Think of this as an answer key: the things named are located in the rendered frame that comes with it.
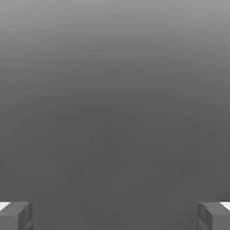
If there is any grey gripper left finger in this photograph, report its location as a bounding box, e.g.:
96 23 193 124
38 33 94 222
0 201 34 230

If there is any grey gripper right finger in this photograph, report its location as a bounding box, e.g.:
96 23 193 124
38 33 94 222
197 201 230 230

